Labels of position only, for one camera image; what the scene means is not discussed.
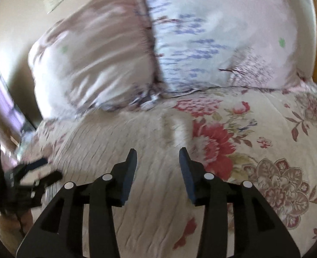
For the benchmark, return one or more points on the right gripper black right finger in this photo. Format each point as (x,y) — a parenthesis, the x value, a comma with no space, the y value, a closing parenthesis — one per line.
(258,230)

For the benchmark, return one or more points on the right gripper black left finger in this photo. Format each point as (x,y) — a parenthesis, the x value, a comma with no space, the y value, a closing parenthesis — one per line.
(58,230)

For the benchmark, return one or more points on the beige knitted small garment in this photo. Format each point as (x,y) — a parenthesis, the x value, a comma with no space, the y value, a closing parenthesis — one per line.
(158,219)

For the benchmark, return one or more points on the dark monitor screen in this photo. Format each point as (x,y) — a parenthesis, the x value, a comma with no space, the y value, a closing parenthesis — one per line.
(11,114)

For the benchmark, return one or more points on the floral bed sheet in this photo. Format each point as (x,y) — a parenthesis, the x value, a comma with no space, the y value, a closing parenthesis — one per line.
(263,136)

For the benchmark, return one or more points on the pink striped pillow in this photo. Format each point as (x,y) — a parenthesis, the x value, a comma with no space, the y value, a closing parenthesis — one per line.
(101,56)

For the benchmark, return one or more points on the lavender print pillow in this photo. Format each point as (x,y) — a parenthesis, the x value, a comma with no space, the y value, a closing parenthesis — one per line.
(200,44)

